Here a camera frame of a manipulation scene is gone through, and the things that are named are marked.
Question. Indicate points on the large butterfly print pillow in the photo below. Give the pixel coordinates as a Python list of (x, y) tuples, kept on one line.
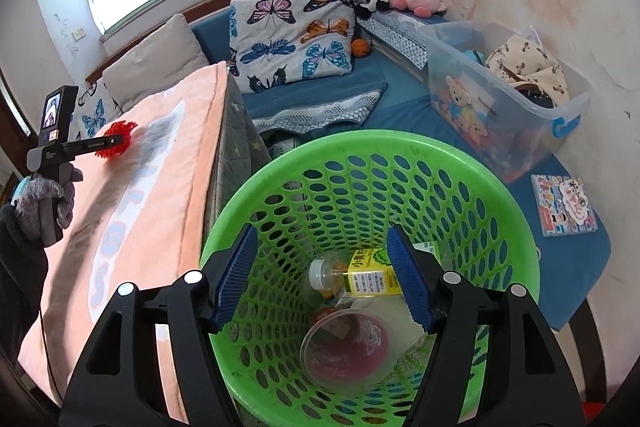
[(280, 37)]

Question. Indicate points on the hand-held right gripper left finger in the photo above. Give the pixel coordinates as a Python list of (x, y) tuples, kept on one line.
[(235, 277)]

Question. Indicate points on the clear plastic storage bin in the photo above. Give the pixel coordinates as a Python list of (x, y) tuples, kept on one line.
[(450, 52)]

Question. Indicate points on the teddy bear picture box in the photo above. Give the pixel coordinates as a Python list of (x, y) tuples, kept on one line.
[(460, 104)]

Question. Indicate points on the blue bed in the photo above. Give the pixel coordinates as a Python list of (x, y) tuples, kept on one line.
[(400, 107)]

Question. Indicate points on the pink printed blanket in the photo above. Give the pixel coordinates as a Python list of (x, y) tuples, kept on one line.
[(150, 187)]

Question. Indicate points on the grey patterned cloth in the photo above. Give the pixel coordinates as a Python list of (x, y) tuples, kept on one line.
[(325, 109)]

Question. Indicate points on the grey star print cloth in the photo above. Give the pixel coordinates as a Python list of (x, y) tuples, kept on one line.
[(232, 127)]

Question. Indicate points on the small butterfly print pillow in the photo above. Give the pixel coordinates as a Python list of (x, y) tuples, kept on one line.
[(95, 117)]

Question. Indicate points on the folded patterned mat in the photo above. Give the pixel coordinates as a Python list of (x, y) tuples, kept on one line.
[(400, 34)]

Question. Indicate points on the beige cushion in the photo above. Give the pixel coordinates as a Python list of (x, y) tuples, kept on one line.
[(155, 62)]

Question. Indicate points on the white wall socket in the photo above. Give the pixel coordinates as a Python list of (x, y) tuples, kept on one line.
[(78, 35)]

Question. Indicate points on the red snack packet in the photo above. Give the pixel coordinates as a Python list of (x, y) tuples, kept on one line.
[(327, 313)]

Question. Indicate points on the small orange toy basketball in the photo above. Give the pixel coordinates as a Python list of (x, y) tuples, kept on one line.
[(361, 48)]

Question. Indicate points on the cream printed cloth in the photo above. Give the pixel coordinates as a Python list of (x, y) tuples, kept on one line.
[(525, 67)]

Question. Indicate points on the white printed milk carton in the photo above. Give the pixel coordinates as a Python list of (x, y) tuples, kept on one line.
[(427, 249)]

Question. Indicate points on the dark wooden bed frame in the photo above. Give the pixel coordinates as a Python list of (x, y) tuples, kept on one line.
[(590, 357)]

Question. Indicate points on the colourful children's book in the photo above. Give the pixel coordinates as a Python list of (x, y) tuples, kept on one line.
[(565, 207)]

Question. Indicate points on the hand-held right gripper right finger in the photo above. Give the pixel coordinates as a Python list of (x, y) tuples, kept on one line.
[(407, 277)]

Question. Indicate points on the clear plastic cup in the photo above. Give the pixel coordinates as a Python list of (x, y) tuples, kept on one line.
[(340, 357)]

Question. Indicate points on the person's left forearm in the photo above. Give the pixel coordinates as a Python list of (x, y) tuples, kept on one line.
[(20, 267)]

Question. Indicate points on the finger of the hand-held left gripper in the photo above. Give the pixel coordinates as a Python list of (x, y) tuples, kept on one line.
[(100, 143)]

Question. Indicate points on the clear bottle yellow label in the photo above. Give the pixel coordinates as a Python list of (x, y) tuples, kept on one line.
[(370, 279)]

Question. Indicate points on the person's left hand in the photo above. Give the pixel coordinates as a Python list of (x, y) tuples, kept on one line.
[(30, 202)]

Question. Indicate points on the green plastic mesh basket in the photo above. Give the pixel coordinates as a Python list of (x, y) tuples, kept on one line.
[(350, 152)]

